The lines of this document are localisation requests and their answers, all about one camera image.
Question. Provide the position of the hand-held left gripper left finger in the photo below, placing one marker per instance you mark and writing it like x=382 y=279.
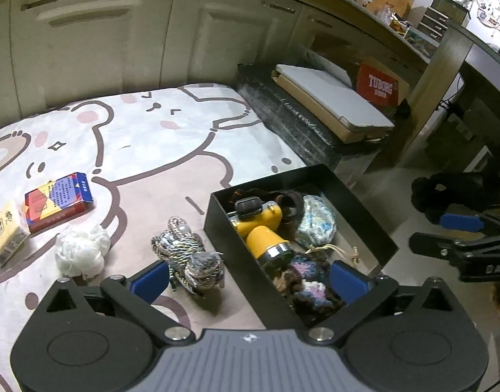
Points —
x=150 y=284

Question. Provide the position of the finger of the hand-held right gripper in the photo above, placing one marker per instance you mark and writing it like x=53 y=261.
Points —
x=433 y=245
x=462 y=222

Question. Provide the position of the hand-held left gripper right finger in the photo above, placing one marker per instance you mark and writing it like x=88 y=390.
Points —
x=350 y=284

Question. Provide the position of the white fluffy scrunchie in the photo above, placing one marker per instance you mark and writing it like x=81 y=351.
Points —
x=82 y=249

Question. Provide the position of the black cardboard box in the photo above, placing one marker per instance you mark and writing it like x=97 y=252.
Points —
x=221 y=220

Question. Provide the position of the yellow headlamp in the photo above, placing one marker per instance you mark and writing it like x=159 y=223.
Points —
x=262 y=222

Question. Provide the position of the red blue box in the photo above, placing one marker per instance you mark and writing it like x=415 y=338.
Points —
x=56 y=198

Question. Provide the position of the small yellow card box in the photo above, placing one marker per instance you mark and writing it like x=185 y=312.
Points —
x=5 y=232

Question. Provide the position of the black shoes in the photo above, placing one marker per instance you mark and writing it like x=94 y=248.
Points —
x=437 y=192

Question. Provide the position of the light wood table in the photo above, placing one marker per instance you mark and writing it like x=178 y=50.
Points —
x=421 y=102

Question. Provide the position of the bear printed blanket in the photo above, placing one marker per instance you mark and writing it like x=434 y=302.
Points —
x=131 y=151

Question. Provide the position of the red Tuborg carton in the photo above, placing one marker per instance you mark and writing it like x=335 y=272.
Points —
x=404 y=85

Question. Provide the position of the flat cardboard box white top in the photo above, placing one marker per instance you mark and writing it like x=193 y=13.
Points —
x=335 y=98

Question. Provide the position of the small grey drawer chest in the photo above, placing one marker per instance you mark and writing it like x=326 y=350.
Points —
x=437 y=16

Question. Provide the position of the pile of snack bags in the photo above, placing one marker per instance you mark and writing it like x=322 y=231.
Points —
x=392 y=20

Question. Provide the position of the cream cabinet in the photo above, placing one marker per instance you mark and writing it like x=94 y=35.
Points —
x=131 y=41

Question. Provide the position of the wall photo collage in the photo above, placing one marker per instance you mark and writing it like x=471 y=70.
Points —
x=492 y=12

